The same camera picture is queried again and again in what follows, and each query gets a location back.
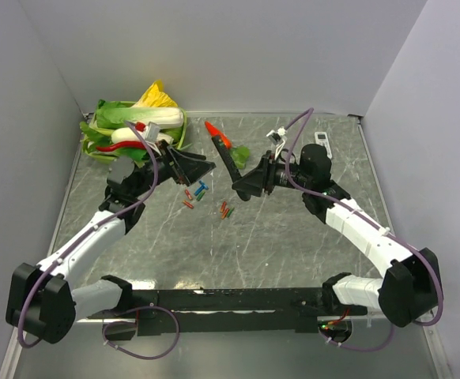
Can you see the napa cabbage toy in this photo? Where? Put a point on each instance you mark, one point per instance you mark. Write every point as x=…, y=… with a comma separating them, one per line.
x=114, y=114

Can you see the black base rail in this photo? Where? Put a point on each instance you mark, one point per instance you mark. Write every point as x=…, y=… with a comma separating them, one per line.
x=233, y=310

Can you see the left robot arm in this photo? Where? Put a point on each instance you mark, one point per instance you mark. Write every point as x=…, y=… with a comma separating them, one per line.
x=43, y=300

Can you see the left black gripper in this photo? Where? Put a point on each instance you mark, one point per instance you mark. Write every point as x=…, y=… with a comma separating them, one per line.
x=186, y=166

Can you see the orange battery cluster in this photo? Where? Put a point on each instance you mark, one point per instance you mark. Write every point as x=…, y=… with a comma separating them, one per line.
x=225, y=213

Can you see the blue battery lower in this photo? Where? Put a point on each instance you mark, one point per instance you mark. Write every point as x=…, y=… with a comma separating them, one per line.
x=199, y=190

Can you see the white remote control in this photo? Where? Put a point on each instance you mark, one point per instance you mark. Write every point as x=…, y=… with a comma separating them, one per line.
x=321, y=138

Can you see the white radish toy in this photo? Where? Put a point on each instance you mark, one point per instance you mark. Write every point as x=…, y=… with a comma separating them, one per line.
x=126, y=134

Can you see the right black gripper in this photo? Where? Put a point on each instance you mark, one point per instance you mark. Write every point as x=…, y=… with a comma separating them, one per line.
x=262, y=177

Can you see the blue battery upper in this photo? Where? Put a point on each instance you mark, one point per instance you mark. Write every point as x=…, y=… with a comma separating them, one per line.
x=203, y=185

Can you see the yellow leaf toy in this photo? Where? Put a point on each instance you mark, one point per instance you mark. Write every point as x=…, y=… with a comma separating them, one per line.
x=155, y=96

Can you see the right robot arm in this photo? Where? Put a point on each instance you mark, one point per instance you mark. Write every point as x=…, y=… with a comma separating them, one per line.
x=409, y=284

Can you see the red chili pepper toy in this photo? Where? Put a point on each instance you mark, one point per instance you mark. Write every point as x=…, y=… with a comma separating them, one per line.
x=121, y=145

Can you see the red orange battery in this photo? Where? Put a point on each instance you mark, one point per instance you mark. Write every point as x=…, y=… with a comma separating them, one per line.
x=188, y=194

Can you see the green battery cluster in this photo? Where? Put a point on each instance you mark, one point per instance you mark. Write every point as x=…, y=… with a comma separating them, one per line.
x=231, y=210

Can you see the orange toy carrot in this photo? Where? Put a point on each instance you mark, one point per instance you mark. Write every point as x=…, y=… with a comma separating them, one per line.
x=239, y=153

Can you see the blue battery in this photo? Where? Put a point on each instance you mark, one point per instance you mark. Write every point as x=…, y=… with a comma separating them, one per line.
x=203, y=185
x=199, y=190

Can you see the green tray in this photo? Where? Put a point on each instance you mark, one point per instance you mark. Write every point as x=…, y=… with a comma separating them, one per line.
x=107, y=137

